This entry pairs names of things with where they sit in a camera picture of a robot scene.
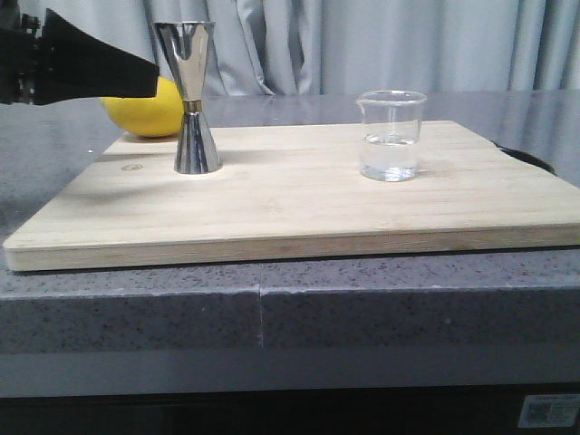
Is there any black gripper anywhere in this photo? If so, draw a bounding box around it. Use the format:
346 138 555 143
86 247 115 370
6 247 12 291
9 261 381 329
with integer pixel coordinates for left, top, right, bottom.
1 8 159 105

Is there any steel double jigger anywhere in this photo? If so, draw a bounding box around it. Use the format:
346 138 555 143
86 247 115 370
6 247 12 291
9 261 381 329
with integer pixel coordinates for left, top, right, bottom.
154 21 221 175

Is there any clear glass beaker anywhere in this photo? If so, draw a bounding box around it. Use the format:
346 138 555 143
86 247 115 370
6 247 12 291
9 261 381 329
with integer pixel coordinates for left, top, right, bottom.
356 90 427 182

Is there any yellow lemon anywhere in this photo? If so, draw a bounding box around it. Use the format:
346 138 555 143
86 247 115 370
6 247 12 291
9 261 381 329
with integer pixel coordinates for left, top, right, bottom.
100 77 183 138

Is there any grey curtain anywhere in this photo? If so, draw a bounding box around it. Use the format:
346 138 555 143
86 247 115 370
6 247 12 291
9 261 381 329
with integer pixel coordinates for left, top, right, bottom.
20 1 579 95

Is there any wooden cutting board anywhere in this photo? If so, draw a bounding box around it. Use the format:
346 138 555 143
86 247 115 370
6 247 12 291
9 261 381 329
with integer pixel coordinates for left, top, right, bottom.
4 121 579 271

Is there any white QR code sticker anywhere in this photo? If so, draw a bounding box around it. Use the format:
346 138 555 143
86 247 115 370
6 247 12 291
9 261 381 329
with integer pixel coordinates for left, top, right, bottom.
517 393 579 429

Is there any black cutting board handle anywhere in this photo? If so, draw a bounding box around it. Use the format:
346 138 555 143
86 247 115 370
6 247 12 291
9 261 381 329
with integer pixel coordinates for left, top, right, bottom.
493 141 556 176

